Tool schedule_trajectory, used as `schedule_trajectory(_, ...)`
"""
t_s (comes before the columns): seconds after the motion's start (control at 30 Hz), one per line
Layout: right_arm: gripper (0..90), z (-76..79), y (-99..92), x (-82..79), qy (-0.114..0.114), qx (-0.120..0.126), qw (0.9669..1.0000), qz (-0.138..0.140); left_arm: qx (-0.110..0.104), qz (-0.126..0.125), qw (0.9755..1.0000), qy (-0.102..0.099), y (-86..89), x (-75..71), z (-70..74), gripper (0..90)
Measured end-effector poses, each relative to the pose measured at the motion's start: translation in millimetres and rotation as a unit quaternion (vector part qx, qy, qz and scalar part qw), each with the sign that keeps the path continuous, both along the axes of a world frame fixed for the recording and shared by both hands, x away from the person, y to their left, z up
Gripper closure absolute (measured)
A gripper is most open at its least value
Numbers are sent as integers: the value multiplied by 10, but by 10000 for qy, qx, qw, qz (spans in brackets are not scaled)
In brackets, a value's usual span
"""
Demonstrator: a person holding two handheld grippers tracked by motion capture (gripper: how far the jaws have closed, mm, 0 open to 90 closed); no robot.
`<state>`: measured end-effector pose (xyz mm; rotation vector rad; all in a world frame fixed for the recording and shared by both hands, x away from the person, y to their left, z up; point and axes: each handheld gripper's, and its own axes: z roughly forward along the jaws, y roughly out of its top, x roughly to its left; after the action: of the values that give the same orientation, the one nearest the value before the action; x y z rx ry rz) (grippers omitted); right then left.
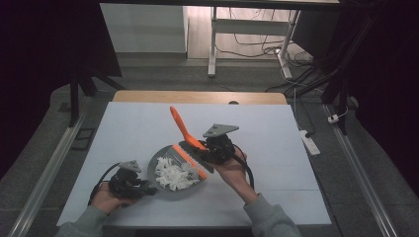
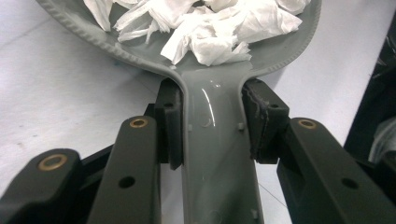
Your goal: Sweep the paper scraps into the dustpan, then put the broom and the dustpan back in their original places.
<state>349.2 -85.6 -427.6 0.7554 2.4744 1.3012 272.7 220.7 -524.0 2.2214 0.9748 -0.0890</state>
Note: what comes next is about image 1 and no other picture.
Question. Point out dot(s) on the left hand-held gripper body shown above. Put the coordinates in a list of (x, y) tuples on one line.
[(125, 182)]

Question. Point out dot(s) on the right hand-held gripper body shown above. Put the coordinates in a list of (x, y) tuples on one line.
[(220, 148)]

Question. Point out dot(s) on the grey dustpan with orange edge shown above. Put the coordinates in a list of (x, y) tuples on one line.
[(164, 194)]

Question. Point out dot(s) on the pile of white paper scraps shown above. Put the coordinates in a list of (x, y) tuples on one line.
[(174, 174)]

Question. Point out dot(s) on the person's left hand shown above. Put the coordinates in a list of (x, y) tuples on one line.
[(105, 199)]

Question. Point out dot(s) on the person's right hand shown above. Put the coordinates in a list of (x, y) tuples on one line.
[(235, 177)]

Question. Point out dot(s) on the wooden table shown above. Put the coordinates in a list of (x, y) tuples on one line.
[(197, 97)]

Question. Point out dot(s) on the black floor plate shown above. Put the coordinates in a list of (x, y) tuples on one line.
[(83, 139)]

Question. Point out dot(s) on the white power strip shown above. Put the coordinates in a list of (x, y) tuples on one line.
[(309, 142)]

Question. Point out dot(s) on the black metal stand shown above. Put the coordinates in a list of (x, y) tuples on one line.
[(75, 98), (339, 82)]

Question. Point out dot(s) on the white partition panel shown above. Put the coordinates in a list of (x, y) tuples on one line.
[(145, 28)]

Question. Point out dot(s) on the aluminium rail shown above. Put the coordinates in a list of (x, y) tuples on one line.
[(46, 171), (359, 174)]

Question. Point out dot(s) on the white desk frame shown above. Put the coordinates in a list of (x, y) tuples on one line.
[(250, 26)]

